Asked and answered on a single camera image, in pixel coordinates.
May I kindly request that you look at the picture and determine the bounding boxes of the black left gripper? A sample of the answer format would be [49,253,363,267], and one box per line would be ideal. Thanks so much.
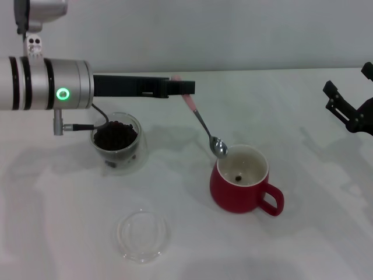
[93,75,195,99]

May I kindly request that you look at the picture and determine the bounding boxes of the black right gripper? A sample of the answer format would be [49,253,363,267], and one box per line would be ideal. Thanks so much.
[322,62,373,135]

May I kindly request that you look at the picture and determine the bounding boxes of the pink-handled steel spoon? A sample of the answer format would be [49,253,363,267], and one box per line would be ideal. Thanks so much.
[170,75,228,160]

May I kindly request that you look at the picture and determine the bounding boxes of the red mug with white inside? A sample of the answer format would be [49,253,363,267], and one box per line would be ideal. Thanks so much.
[209,144,285,217]

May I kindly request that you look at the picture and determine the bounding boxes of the pile of dark coffee beans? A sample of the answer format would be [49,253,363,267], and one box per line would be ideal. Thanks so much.
[92,121,138,151]

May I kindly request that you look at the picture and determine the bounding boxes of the double-walled clear glass cup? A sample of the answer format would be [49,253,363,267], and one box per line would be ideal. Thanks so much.
[89,112,148,176]

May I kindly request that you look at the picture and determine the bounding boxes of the clear glass saucer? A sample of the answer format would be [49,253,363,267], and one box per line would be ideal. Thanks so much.
[117,208,170,263]

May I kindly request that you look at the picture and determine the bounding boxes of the dark cable with silver plug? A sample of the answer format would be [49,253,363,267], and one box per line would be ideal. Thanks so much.
[53,103,110,137]

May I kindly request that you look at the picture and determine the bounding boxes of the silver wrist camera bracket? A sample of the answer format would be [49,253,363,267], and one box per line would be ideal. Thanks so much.
[24,33,44,59]

